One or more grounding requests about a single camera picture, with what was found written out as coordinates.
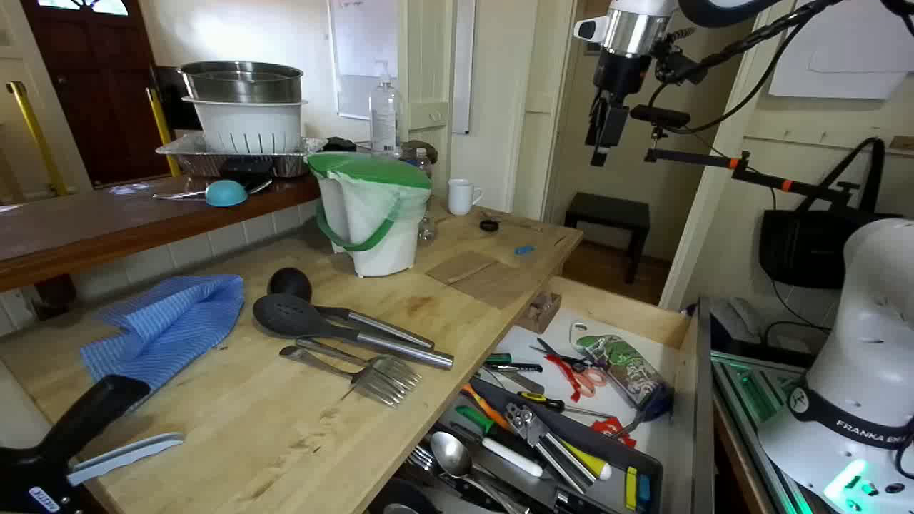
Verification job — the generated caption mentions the grey metal tray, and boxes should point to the grey metal tray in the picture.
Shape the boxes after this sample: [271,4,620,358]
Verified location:
[154,131,326,181]

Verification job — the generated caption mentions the green printed plastic bag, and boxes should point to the green printed plastic bag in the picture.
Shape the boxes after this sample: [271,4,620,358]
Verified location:
[574,331,668,408]

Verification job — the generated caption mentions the steel cooking pot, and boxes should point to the steel cooking pot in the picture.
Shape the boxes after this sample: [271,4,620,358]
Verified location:
[177,59,304,105]

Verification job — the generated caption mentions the dark wooden door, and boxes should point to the dark wooden door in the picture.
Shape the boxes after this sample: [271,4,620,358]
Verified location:
[19,0,177,189]

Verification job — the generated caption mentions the black cutlery tray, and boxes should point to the black cutlery tray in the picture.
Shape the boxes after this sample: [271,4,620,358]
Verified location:
[380,373,664,514]

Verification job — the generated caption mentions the black ladle silver handle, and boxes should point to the black ladle silver handle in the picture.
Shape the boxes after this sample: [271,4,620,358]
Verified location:
[266,266,436,352]

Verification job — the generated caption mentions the dark wooden counter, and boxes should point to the dark wooden counter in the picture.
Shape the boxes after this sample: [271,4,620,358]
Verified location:
[0,172,321,295]

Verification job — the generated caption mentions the white handled knife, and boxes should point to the white handled knife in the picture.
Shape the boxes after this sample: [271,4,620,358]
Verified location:
[479,433,546,482]

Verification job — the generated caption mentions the black camera on mount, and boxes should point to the black camera on mount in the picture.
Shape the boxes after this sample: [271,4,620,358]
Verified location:
[627,104,693,141]

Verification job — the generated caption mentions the white bin green lid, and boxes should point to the white bin green lid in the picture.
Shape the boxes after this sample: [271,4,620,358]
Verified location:
[304,152,436,279]

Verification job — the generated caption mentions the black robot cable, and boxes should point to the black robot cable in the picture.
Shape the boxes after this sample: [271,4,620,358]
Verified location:
[644,0,846,138]

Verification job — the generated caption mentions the brown square mat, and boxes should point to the brown square mat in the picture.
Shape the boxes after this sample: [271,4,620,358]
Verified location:
[454,261,543,309]

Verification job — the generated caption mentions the black mount arm orange joints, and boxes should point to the black mount arm orange joints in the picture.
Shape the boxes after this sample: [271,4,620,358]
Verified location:
[641,145,797,198]

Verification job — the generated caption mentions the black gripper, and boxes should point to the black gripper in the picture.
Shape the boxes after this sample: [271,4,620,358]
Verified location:
[581,51,650,172]

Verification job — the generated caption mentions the yellow pole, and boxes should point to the yellow pole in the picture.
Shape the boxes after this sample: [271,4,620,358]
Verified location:
[142,86,183,181]
[3,79,67,198]

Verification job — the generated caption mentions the black stool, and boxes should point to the black stool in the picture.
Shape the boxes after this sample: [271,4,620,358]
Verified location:
[563,192,654,285]

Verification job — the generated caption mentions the green black handled tool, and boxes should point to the green black handled tool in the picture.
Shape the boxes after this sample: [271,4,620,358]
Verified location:
[483,352,546,378]

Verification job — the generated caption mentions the open wooden drawer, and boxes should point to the open wooden drawer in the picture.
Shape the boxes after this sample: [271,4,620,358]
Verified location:
[367,275,716,514]

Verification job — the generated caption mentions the white wall paper sheet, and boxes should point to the white wall paper sheet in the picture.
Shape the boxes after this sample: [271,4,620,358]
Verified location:
[326,0,403,124]

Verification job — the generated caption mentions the orange handled tool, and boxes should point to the orange handled tool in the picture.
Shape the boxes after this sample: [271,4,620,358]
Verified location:
[463,382,510,432]

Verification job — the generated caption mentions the white mug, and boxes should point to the white mug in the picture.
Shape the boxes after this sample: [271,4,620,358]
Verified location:
[444,178,483,221]

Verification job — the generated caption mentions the silver can opener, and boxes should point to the silver can opener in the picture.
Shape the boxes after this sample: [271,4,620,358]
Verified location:
[503,396,593,491]

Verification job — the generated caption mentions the clear plastic water bottle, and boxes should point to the clear plastic water bottle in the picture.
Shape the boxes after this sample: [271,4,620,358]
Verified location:
[367,75,400,155]

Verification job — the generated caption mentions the blue cloth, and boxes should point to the blue cloth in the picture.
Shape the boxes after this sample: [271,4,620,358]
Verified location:
[77,271,247,391]

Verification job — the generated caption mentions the grey control box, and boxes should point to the grey control box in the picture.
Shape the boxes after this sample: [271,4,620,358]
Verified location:
[707,295,823,368]

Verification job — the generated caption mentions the black bag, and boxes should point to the black bag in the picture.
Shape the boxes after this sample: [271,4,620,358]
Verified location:
[757,138,894,291]

